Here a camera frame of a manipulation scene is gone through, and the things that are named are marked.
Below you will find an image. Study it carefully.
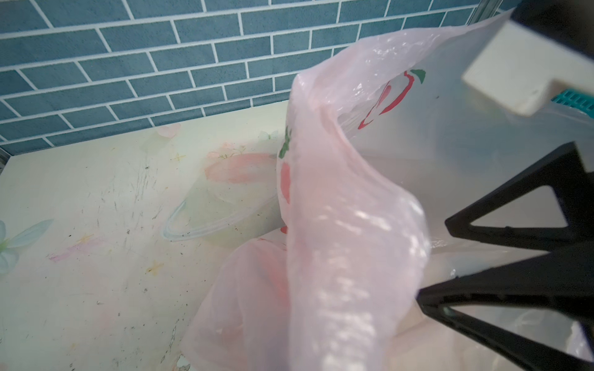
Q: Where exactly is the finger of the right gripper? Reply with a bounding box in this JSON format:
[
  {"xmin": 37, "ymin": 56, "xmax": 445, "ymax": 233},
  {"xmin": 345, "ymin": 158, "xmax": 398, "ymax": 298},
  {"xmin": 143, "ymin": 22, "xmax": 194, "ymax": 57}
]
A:
[
  {"xmin": 416, "ymin": 242, "xmax": 593, "ymax": 370},
  {"xmin": 445, "ymin": 142, "xmax": 593, "ymax": 251}
]

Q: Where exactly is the teal plastic basket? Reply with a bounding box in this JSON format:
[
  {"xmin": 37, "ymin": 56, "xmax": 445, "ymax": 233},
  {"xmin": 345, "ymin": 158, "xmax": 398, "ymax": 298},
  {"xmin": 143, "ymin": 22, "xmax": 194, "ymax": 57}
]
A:
[{"xmin": 552, "ymin": 89, "xmax": 594, "ymax": 118}]

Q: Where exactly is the pink plastic bag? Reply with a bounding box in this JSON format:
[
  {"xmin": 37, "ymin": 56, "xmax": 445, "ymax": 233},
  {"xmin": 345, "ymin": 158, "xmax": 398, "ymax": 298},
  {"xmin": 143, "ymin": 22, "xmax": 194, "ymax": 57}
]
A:
[{"xmin": 181, "ymin": 20, "xmax": 593, "ymax": 370}]

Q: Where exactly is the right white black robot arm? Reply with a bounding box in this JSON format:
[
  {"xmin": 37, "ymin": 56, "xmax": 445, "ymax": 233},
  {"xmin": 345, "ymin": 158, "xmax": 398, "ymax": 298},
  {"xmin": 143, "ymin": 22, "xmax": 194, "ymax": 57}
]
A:
[{"xmin": 417, "ymin": 1, "xmax": 593, "ymax": 370}]

